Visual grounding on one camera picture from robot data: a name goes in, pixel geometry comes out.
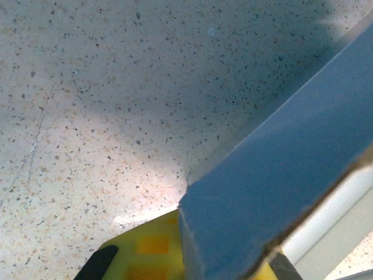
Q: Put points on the blue and white paper box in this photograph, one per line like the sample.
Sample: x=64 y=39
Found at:
x=262 y=175

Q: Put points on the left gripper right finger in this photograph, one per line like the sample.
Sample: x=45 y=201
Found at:
x=279 y=269

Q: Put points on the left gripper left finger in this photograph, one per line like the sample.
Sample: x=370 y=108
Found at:
x=145 y=251

